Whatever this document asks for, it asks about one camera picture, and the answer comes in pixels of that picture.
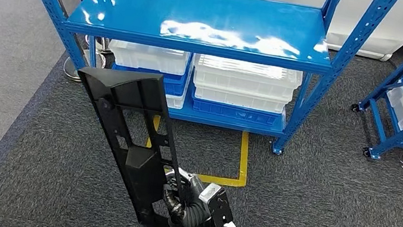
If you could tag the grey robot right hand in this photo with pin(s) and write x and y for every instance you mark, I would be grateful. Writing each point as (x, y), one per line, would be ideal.
(190, 185)

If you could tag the black plastic plate frame part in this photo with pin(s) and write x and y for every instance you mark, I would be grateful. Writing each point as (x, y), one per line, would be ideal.
(137, 167)

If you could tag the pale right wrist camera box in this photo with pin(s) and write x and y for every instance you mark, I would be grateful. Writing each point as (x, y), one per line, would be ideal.
(217, 205)

